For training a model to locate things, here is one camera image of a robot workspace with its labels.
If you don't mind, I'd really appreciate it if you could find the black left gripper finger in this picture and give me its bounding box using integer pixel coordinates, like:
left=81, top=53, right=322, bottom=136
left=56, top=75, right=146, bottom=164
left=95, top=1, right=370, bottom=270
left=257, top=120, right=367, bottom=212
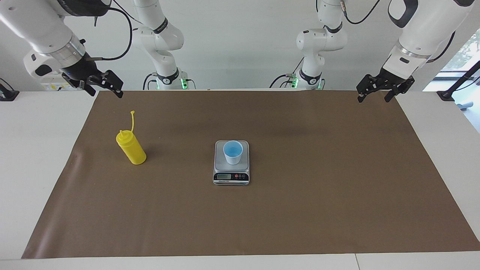
left=384, top=76, right=416, bottom=103
left=356, top=74, right=380, bottom=103

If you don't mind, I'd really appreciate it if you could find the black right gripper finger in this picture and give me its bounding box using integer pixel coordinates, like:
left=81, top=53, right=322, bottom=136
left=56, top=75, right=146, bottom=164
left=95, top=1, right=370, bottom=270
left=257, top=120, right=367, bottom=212
left=62, top=75, right=98, bottom=97
left=93, top=69, right=125, bottom=99

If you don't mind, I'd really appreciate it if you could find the yellow squeeze bottle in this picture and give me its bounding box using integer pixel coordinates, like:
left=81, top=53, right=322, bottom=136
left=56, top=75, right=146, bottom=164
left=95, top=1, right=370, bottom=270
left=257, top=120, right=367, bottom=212
left=116, top=110, right=147, bottom=165

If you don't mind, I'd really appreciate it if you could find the light blue plastic cup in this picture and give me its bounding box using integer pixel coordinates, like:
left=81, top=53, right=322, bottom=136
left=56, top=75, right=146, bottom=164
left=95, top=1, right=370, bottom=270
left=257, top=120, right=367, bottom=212
left=223, top=140, right=244, bottom=165

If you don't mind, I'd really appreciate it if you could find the silver digital kitchen scale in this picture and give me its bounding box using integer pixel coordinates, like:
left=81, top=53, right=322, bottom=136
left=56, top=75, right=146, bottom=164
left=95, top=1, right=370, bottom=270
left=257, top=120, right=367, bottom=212
left=213, top=140, right=250, bottom=186

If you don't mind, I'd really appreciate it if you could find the black stand with pole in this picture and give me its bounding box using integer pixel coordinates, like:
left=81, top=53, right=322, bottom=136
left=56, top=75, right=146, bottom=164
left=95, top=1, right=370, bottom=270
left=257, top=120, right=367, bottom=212
left=437, top=60, right=480, bottom=102

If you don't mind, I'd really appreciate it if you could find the glass window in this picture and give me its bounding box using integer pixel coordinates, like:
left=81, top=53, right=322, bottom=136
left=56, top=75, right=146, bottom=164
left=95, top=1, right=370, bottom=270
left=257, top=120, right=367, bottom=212
left=439, top=28, right=480, bottom=74

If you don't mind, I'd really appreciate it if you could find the brown table mat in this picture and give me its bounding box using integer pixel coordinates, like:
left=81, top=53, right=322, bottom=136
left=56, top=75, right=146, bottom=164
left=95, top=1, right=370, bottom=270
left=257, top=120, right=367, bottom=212
left=22, top=90, right=480, bottom=259

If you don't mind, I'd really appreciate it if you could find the black right arm base cable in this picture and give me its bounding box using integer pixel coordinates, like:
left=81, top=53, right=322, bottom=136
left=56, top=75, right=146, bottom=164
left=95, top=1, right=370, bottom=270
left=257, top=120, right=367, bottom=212
left=142, top=72, right=159, bottom=90

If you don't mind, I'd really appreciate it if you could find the black arm base cable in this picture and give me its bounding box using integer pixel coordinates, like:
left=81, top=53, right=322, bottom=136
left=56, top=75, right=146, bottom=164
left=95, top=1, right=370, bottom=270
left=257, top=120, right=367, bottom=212
left=142, top=72, right=159, bottom=90
left=269, top=56, right=305, bottom=89

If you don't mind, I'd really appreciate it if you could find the black clamp mount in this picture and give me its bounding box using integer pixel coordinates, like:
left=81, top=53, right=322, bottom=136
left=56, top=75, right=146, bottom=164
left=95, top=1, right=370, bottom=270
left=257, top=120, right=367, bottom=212
left=0, top=78, right=20, bottom=102

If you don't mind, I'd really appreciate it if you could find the black left arm base cable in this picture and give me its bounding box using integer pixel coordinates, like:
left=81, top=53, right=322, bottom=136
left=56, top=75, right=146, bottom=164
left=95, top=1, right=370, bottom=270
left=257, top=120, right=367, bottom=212
left=269, top=56, right=305, bottom=89

